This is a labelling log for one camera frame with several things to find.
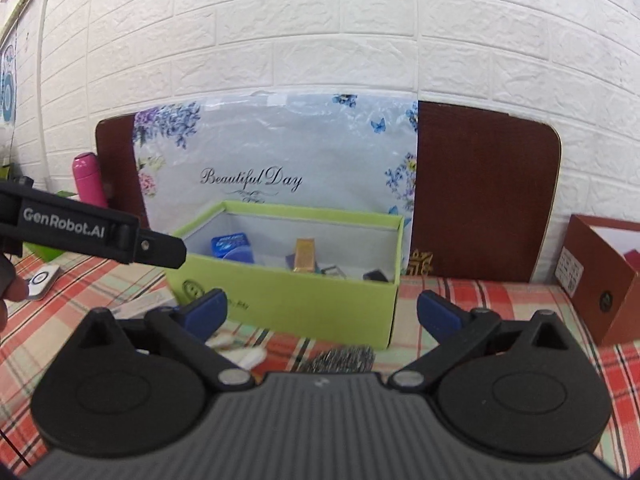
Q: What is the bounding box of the blue carton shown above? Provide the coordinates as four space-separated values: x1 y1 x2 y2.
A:
210 231 256 264

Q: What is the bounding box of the large green cardboard box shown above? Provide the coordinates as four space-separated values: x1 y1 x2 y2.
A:
165 200 406 352

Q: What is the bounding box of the plaid cloth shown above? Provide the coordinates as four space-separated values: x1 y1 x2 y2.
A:
0 252 640 476

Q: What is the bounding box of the white soft item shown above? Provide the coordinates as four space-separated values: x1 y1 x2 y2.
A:
206 336 267 369

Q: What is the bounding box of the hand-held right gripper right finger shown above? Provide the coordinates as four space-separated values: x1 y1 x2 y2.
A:
390 289 568 391

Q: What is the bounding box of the small green box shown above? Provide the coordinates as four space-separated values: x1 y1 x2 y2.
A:
22 189 76 264

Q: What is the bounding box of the pink thermos bottle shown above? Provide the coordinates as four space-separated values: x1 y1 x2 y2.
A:
72 152 110 209

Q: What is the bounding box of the wall poster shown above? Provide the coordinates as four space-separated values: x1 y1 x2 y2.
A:
0 42 19 126

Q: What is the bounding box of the person's left hand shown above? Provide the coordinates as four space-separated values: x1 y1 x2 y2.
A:
0 254 29 333

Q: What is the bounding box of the white round device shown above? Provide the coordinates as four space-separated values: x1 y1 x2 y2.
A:
22 265 61 302

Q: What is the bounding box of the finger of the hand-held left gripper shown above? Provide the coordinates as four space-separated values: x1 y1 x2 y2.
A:
132 229 188 269

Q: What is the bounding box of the steel wool scrubber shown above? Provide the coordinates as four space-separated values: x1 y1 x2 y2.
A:
297 345 376 374

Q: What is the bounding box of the gold carton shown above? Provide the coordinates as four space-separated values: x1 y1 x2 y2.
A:
292 237 319 274

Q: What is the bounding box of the long white carton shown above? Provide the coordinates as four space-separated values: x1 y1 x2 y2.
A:
111 287 181 320

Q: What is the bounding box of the brown headboard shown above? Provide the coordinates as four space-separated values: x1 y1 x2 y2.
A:
95 100 562 283

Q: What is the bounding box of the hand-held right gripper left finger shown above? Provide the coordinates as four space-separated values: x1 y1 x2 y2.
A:
75 287 256 392

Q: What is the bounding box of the floral plastic bag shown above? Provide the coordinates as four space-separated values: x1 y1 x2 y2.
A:
131 91 420 241

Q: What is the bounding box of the brown cardboard box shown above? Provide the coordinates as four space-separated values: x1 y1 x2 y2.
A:
554 214 640 347

